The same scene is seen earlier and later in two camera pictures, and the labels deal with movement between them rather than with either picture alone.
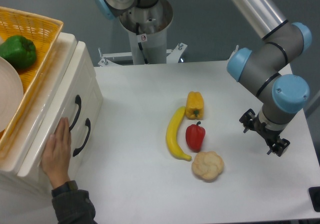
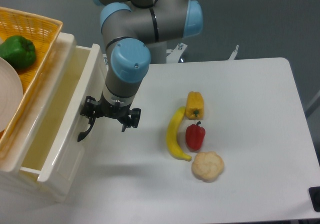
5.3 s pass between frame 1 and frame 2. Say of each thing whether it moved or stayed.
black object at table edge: stayed
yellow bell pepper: stayed
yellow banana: stayed
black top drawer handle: moved
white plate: stayed
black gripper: moved
